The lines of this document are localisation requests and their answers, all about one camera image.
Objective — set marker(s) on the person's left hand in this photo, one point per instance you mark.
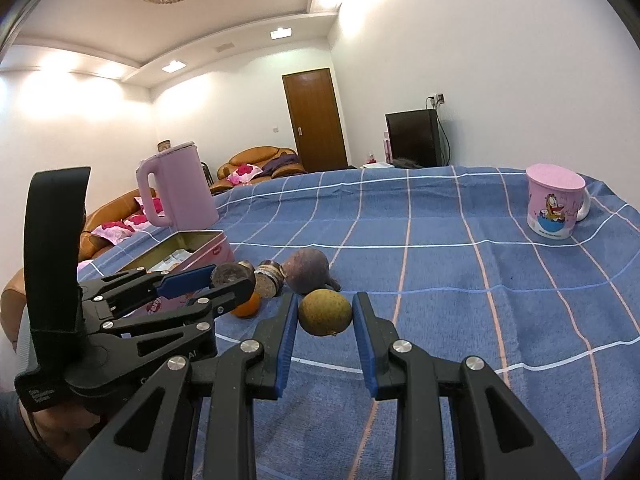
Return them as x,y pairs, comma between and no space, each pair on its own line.
60,432

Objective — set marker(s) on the brown wooden door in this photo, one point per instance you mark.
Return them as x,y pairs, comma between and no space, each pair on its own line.
315,120

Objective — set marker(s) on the upright decorated scroll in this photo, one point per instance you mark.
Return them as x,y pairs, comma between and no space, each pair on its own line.
164,146

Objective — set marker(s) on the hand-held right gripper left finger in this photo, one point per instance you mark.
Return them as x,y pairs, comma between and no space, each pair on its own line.
285,345

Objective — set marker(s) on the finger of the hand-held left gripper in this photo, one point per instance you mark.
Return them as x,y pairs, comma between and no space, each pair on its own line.
230,294
185,280

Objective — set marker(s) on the long brown leather sofa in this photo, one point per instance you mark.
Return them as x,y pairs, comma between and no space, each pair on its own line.
107,210

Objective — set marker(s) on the white flat box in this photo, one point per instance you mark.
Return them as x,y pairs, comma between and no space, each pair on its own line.
376,164

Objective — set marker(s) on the pink cartoon cup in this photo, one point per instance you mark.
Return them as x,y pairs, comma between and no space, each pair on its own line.
552,205

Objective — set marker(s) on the brown leather two-seat sofa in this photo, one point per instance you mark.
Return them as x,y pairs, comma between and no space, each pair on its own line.
260,154

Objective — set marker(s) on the pink electric kettle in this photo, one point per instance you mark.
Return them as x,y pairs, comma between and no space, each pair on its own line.
185,195

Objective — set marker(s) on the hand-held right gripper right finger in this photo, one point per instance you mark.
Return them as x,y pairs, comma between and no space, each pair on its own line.
364,345

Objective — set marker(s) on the brown leather armchair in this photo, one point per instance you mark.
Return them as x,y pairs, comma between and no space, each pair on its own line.
10,295

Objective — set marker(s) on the wall power outlet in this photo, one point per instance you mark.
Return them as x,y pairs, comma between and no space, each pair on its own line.
436,99

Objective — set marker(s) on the pink metal tin box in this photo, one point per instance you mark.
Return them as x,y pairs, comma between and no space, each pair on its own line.
212,255

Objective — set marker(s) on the yellow-green citrus fruit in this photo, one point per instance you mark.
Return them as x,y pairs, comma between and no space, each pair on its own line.
325,312

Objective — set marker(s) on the pink tall box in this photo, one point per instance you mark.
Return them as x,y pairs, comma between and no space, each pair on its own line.
387,146

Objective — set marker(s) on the ceiling air vent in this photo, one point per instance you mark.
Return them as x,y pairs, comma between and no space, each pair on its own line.
224,47

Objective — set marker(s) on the round purple sweet potato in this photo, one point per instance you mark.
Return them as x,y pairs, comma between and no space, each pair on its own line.
307,270

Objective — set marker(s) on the black television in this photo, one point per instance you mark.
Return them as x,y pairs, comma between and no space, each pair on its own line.
412,137

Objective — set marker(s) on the printed paper leaflet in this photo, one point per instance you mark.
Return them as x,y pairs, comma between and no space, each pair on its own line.
172,261

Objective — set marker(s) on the square ceiling light panel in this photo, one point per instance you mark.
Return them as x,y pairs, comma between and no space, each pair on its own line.
173,65
281,33

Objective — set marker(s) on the blue plaid tablecloth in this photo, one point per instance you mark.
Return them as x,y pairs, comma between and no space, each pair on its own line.
450,270

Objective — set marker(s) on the purple cloth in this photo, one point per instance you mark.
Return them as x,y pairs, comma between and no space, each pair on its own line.
281,164

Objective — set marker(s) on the pink floral pillow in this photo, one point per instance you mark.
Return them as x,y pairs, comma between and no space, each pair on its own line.
112,232
152,206
136,221
244,173

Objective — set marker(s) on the orange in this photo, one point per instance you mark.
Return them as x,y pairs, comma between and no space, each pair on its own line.
248,308

